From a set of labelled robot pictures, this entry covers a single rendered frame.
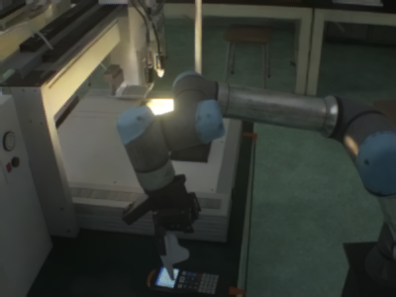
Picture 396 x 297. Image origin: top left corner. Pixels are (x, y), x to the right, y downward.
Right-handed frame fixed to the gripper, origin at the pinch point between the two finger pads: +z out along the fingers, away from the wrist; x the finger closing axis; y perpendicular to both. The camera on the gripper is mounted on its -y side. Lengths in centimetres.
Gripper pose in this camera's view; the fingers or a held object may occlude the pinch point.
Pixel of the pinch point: (181, 254)
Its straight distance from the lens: 102.5
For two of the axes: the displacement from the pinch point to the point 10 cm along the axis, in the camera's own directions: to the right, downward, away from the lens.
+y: 9.4, -1.2, -3.1
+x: 2.0, -5.5, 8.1
